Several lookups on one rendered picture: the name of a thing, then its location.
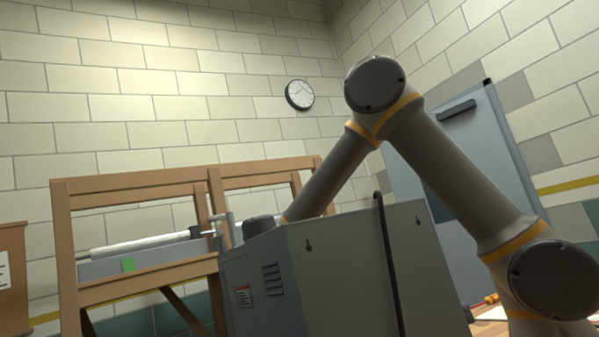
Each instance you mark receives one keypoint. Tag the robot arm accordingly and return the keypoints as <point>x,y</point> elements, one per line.
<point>449,187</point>

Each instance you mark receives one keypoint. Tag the grey equipment cabinet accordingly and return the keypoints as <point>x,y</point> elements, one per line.
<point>337,280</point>

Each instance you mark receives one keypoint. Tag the grey blue door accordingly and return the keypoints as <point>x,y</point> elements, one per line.
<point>472,140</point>

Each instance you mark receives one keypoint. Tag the white pipe fitting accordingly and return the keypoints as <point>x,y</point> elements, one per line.
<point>224,229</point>

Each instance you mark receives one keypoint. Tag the grey roller tube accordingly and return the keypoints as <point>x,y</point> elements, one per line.
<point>140,244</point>

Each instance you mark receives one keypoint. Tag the grey tray with green tag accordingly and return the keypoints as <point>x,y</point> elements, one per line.
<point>140,262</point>

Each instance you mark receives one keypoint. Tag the red yellow screwdriver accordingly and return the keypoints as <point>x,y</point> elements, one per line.
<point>487,299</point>

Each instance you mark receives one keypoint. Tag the white paper sheet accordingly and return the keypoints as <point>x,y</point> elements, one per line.
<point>491,314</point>

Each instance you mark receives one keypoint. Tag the brown cardboard box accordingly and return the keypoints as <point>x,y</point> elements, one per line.
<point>13,276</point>

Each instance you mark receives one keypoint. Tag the round wall clock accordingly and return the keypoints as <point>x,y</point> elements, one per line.
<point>299,94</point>

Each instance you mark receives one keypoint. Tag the wooden shelf frame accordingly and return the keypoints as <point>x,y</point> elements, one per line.
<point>140,187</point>

